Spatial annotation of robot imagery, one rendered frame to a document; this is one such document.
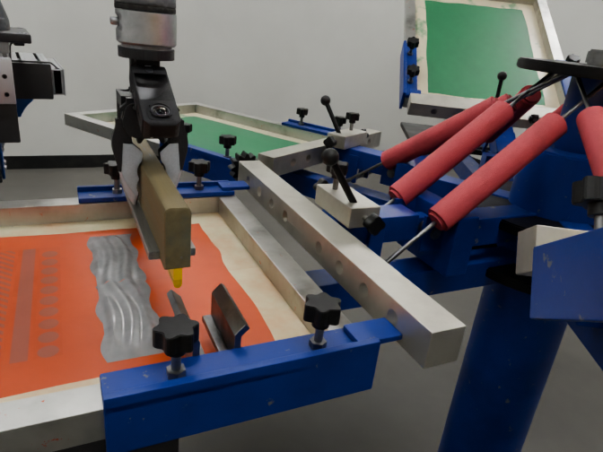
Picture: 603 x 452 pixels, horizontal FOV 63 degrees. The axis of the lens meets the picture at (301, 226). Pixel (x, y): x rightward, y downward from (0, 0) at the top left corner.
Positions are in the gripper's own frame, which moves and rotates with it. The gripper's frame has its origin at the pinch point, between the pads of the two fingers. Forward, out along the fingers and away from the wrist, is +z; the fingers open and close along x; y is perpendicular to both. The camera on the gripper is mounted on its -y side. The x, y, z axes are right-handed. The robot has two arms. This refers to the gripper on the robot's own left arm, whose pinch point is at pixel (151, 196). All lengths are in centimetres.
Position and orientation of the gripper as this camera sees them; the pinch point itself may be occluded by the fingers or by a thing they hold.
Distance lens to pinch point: 73.2
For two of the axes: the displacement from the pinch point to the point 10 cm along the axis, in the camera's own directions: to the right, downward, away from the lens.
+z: -1.0, 9.2, 3.9
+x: -9.0, 0.8, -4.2
